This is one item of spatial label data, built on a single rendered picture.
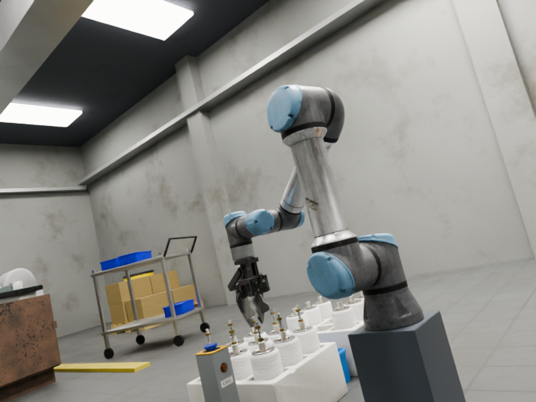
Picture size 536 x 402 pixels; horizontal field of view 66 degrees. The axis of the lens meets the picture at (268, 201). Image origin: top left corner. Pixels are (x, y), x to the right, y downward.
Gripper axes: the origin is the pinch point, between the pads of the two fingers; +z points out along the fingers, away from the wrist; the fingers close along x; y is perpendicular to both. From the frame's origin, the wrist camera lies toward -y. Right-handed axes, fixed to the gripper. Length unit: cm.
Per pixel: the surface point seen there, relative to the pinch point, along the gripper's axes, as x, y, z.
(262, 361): -3.4, 4.0, 11.5
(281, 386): -1.9, 9.3, 18.9
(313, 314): 54, -35, 12
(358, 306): 61, -13, 11
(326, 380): 20.7, 3.0, 26.2
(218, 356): -18.0, 4.9, 5.1
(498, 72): 298, -16, -121
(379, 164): 287, -147, -84
